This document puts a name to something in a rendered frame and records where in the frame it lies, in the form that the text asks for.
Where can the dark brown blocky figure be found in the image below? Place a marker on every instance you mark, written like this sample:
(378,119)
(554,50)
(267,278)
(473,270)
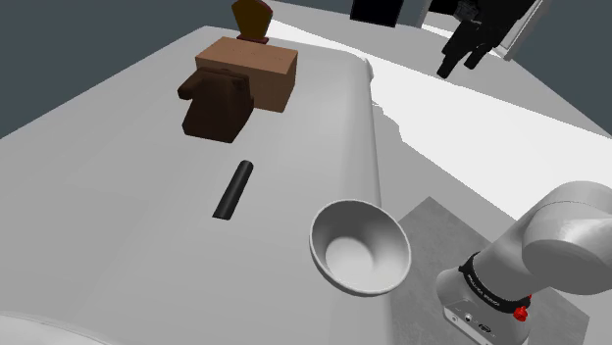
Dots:
(217,107)

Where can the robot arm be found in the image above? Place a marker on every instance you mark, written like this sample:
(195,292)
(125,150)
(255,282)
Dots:
(507,267)

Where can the brown figure on red base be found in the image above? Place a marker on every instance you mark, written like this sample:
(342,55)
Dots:
(252,16)

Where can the light brown box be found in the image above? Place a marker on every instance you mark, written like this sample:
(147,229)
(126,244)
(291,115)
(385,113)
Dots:
(267,67)

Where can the black cylinder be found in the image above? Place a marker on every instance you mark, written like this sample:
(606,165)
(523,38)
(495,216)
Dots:
(233,191)

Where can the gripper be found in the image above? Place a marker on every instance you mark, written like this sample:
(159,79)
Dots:
(471,28)

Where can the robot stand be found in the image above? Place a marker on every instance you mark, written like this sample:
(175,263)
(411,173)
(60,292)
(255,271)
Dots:
(430,229)

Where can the white bowl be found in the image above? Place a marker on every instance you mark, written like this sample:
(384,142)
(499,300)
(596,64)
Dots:
(358,248)

